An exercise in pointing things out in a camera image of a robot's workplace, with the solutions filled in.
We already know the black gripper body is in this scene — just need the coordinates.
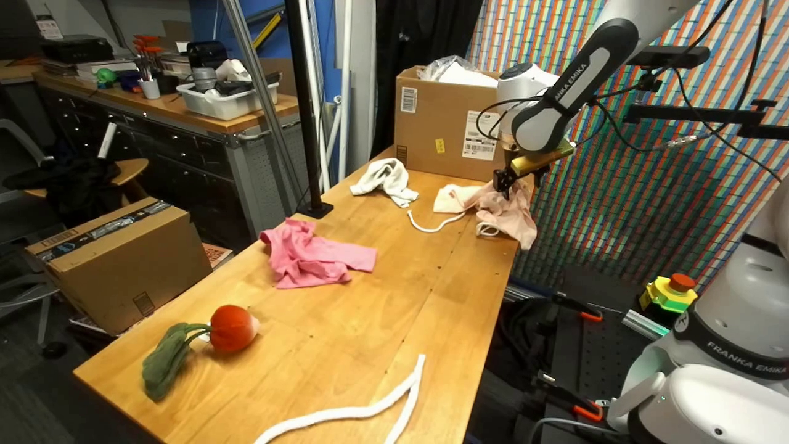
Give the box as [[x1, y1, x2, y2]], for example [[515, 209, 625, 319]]
[[491, 156, 531, 193]]

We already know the pale printed fabric bag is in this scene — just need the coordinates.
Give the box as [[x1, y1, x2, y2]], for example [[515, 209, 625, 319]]
[[431, 176, 542, 252]]

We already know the thin white cord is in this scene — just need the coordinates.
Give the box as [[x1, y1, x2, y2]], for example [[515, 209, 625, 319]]
[[405, 204, 468, 236]]

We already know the white towel cloth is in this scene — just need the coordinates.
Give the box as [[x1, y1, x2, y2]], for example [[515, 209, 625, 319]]
[[347, 156, 421, 209]]

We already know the pink cloth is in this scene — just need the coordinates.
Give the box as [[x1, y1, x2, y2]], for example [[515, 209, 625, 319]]
[[258, 215, 379, 291]]

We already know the thick white rope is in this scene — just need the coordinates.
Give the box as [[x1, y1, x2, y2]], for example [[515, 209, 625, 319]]
[[251, 351, 430, 444]]

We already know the red radish plush toy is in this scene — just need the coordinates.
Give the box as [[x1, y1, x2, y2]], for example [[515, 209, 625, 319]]
[[141, 302, 263, 405]]

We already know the labelled cardboard box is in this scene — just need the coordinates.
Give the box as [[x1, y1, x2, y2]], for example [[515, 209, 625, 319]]
[[393, 65, 507, 186]]

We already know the white packing paper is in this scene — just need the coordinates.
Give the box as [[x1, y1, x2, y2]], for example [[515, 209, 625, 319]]
[[416, 51, 501, 89]]

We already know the yellow red emergency stop button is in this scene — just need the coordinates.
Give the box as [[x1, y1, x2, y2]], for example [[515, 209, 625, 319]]
[[636, 272, 703, 319]]

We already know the black vertical stand pole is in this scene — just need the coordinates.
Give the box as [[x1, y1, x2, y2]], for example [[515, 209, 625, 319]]
[[283, 0, 330, 219]]

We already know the silver slanted metal pole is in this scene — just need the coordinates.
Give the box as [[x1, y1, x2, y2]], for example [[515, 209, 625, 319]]
[[220, 0, 310, 213]]

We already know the white plastic bin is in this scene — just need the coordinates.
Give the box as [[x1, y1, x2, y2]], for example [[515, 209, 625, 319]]
[[175, 77, 283, 124]]

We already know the wooden top workbench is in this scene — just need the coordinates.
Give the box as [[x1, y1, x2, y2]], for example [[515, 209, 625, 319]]
[[35, 72, 303, 242]]

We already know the white cup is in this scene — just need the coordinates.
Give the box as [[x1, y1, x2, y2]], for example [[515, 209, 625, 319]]
[[138, 73, 166, 103]]

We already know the wooden stool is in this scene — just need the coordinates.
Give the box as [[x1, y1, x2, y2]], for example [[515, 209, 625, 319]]
[[22, 156, 152, 204]]

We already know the large brown cardboard box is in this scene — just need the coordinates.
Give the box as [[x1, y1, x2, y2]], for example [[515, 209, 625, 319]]
[[22, 194, 214, 336]]

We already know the small green object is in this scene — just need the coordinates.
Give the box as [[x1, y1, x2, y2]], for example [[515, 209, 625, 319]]
[[91, 67, 120, 91]]

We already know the black bag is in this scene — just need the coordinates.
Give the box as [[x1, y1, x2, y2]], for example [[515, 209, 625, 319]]
[[2, 159, 124, 230]]

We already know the black flat case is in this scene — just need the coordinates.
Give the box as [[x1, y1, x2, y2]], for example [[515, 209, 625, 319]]
[[40, 38, 115, 67]]

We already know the black clamp orange handle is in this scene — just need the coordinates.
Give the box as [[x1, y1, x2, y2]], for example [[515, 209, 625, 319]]
[[536, 373, 615, 430], [547, 288, 610, 326]]

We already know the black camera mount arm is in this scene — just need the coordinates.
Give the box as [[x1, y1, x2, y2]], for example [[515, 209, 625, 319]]
[[622, 69, 789, 143]]

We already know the black camera on mount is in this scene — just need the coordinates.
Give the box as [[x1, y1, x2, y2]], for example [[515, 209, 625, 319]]
[[626, 41, 716, 72]]

